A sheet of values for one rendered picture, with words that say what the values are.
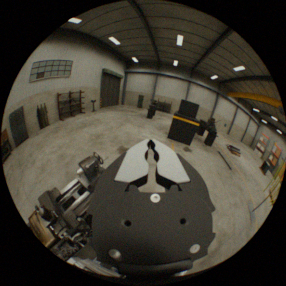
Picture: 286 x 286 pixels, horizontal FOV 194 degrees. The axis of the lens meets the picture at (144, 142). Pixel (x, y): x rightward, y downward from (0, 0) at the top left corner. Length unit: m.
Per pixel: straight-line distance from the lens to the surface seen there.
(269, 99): 11.21
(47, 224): 0.87
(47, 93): 7.50
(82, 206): 0.88
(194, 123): 3.89
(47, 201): 0.98
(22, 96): 7.34
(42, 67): 7.80
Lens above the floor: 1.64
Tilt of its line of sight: 30 degrees down
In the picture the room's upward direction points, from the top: 10 degrees clockwise
